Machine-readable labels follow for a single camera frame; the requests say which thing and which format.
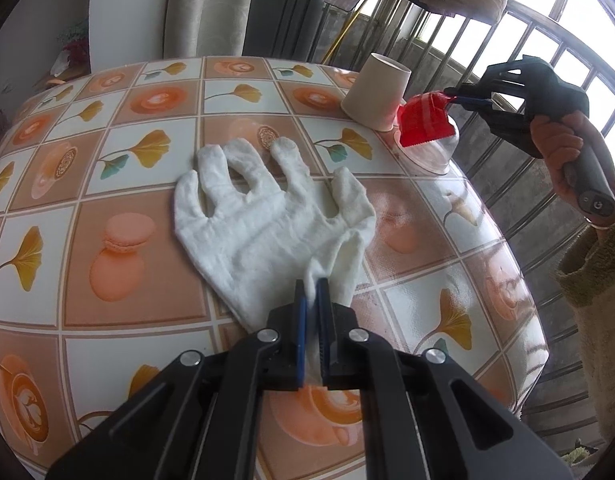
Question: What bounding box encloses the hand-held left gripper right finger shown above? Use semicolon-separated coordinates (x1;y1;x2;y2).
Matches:
316;277;574;480

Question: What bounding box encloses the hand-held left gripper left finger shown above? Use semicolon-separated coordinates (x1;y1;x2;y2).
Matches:
44;279;308;480

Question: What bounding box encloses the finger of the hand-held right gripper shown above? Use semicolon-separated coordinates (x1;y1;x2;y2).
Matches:
446;55;555;103
457;99;544;158

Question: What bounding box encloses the red plastic wrapper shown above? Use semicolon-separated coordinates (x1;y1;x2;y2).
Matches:
396;91;458;150

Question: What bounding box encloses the white cloth glove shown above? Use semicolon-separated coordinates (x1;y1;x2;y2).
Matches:
174;137;377;386

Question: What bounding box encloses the person's right forearm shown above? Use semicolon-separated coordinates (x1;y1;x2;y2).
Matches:
555;185;615;441

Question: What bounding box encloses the person's right hand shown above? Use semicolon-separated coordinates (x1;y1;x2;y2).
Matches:
530;110;615;202

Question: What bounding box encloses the metal railing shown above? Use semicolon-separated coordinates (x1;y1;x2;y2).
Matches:
322;0;615;411

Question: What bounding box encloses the clear plastic bowl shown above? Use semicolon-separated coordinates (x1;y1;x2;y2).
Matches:
397;110;461;177

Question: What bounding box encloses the white paper cup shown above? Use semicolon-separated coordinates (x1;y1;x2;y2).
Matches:
340;52;412;132

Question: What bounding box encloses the yellow stick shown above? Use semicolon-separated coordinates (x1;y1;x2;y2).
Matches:
322;0;375;63

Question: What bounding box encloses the patterned tablecloth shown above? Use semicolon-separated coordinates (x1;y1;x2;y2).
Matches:
0;55;551;480

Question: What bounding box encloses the dark cabinet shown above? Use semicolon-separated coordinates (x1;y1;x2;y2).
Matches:
242;0;333;63

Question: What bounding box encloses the grey curtain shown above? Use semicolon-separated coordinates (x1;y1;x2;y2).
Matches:
164;0;260;61

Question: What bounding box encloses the bunch of flowers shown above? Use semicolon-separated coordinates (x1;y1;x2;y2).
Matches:
52;20;90;78

